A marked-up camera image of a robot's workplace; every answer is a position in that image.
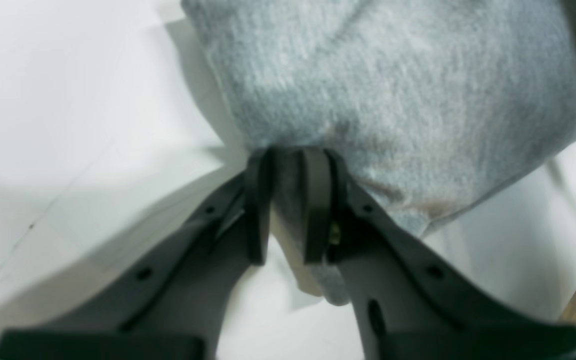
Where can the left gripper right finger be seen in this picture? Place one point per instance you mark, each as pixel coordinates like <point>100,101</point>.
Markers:
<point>408,302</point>

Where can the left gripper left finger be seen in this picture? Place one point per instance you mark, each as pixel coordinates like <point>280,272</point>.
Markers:
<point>171,303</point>

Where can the grey T-shirt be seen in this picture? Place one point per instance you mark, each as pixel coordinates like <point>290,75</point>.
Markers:
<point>436,105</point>

